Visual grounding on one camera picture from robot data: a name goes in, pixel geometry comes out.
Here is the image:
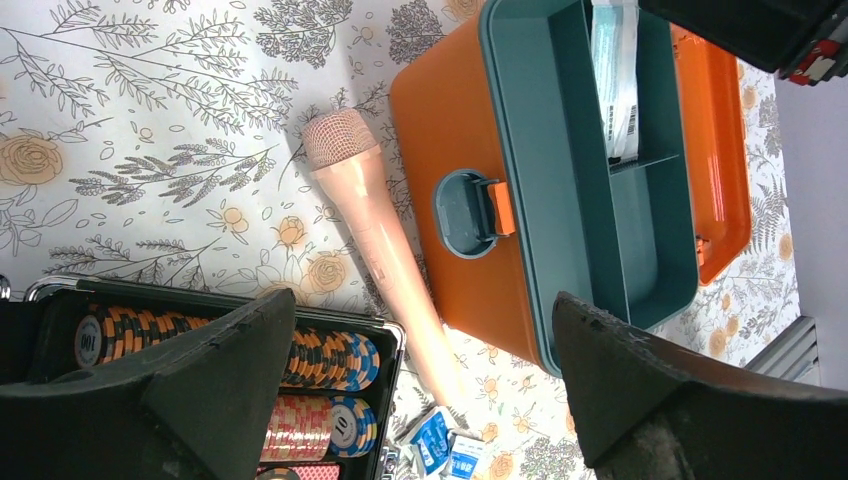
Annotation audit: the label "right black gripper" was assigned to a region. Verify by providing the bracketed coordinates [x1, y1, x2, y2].
[639, 0, 847, 86]

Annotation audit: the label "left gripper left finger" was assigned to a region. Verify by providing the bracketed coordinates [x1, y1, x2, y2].
[1, 288, 295, 479]

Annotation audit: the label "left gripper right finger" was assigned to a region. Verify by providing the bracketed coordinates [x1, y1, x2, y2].
[552, 292, 847, 479]

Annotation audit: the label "blue white medicine packet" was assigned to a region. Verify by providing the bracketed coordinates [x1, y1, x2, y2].
[590, 1, 639, 163]

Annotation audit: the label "teal divided tray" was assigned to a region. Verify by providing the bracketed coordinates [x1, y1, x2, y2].
[478, 1, 698, 376]

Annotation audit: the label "orange medicine box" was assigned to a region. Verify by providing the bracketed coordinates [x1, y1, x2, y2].
[390, 2, 752, 368]

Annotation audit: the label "red white chip stack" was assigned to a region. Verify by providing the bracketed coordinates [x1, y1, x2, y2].
[260, 395, 378, 463]

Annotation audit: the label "orange black chip stack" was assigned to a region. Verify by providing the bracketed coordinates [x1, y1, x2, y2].
[73, 304, 381, 392]

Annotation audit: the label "black poker chip case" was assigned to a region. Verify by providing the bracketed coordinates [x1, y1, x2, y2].
[1, 275, 406, 479]

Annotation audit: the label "small blue sachets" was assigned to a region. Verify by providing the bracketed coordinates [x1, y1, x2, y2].
[400, 406, 488, 480]

